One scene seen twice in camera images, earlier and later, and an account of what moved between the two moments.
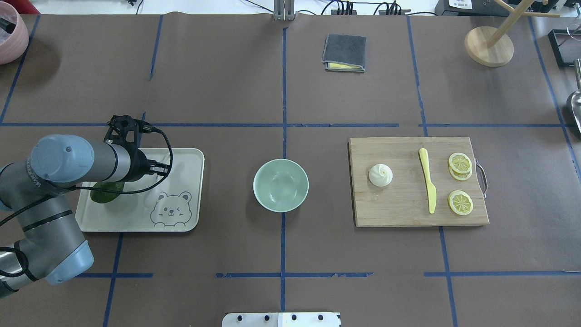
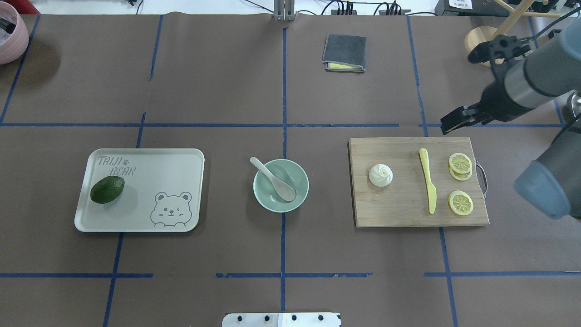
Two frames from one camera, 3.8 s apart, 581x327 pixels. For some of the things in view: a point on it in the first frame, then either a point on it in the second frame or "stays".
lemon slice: (460, 176) stays
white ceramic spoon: (166, 159) → (286, 192)
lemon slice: (460, 162) stays
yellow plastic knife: (431, 190) stays
